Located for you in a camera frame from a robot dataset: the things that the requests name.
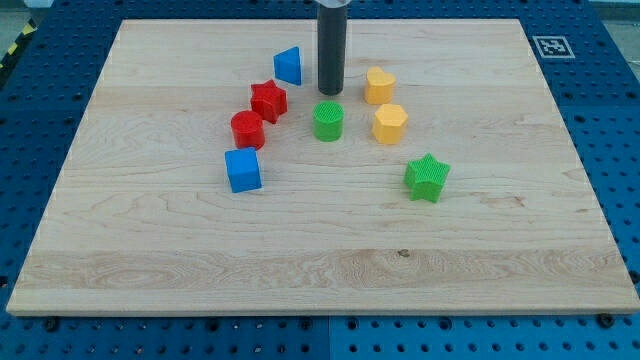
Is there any wooden board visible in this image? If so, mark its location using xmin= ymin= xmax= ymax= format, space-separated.
xmin=7 ymin=19 xmax=639 ymax=317

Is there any red star block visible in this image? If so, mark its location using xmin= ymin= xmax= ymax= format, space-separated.
xmin=250 ymin=80 xmax=288 ymax=124

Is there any yellow heart block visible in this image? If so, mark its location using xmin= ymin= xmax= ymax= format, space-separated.
xmin=364 ymin=67 xmax=396 ymax=105

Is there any black yellow hazard tape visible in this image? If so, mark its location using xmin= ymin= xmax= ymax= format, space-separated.
xmin=1 ymin=18 xmax=38 ymax=70

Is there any blue cube block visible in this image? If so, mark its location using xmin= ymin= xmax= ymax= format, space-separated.
xmin=224 ymin=147 xmax=262 ymax=193

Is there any blue triangle block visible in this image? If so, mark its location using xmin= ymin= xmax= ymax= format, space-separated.
xmin=273 ymin=46 xmax=303 ymax=86

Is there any green star block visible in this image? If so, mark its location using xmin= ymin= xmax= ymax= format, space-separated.
xmin=403 ymin=153 xmax=451 ymax=203

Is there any red cylinder block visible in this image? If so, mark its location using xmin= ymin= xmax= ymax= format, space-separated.
xmin=230 ymin=110 xmax=265 ymax=150

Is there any white fiducial marker tag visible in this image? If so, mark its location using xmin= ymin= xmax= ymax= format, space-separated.
xmin=532 ymin=35 xmax=575 ymax=59

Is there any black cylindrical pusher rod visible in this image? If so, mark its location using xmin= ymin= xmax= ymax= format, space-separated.
xmin=317 ymin=0 xmax=348 ymax=96

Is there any green cylinder block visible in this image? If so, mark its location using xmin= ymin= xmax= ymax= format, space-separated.
xmin=313 ymin=101 xmax=344 ymax=142

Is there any yellow hexagon block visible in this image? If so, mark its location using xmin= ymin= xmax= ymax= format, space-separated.
xmin=372 ymin=104 xmax=408 ymax=145

